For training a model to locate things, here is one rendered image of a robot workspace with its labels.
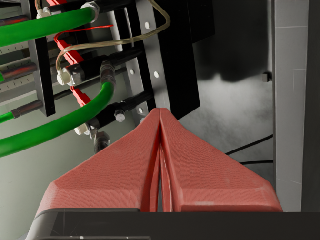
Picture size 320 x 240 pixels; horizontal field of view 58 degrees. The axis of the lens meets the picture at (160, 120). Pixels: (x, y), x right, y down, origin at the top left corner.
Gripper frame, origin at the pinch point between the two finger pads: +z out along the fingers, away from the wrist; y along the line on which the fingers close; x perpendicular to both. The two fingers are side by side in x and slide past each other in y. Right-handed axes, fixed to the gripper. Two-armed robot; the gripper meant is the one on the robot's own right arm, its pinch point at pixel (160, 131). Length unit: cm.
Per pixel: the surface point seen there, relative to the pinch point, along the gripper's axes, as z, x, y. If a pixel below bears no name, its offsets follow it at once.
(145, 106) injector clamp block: 36.2, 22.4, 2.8
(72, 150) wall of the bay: 47, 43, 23
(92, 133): 23.2, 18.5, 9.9
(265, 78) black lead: 35.6, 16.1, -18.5
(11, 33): 10.9, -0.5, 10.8
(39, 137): 8.3, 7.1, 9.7
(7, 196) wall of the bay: 33, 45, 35
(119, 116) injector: 26.8, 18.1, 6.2
